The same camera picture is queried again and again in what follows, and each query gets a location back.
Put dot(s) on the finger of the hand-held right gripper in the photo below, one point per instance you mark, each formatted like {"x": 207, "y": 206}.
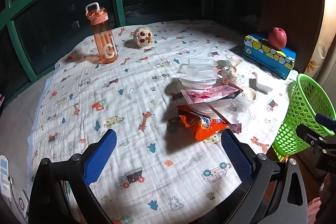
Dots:
{"x": 309, "y": 134}
{"x": 326, "y": 121}

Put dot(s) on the white power strip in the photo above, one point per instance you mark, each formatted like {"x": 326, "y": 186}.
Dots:
{"x": 4, "y": 168}

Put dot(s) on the pink snack wrapper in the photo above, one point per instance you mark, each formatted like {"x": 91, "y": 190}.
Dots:
{"x": 207, "y": 94}

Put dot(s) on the green plastic basket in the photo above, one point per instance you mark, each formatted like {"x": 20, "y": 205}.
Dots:
{"x": 302, "y": 105}

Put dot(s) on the pink torn wrapper strip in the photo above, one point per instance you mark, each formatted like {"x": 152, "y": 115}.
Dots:
{"x": 231, "y": 127}

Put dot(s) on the orange snack packet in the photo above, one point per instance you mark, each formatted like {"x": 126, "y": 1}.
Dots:
{"x": 199, "y": 125}

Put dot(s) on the blue tissue box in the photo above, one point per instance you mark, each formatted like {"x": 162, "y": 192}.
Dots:
{"x": 262, "y": 56}

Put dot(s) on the small plush toy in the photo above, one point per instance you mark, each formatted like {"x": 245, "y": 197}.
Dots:
{"x": 141, "y": 37}

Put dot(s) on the clear plastic dome lid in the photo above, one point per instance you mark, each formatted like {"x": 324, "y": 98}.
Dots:
{"x": 236, "y": 112}

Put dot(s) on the printed blanket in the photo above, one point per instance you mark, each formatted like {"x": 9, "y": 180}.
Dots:
{"x": 126, "y": 108}

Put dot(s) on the clear plastic clamshell container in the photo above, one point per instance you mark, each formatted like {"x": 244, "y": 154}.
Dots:
{"x": 202, "y": 69}

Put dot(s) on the red apple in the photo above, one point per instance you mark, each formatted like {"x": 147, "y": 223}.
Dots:
{"x": 277, "y": 38}

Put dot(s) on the orange water bottle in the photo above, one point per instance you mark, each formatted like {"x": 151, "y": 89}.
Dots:
{"x": 106, "y": 45}

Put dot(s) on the tissue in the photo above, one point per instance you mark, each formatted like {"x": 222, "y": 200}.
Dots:
{"x": 231, "y": 77}

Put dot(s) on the white plastic bowl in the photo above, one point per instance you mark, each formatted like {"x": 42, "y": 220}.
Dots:
{"x": 194, "y": 84}

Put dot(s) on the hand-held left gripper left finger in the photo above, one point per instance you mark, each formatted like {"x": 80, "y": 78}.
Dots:
{"x": 101, "y": 155}

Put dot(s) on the small clear sauce cup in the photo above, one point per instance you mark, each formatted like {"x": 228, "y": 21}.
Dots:
{"x": 249, "y": 94}

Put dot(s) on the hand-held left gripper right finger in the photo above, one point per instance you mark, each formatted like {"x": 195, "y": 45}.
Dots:
{"x": 236, "y": 158}

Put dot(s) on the brown wooden cabinet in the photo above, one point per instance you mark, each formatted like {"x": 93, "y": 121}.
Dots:
{"x": 288, "y": 3}

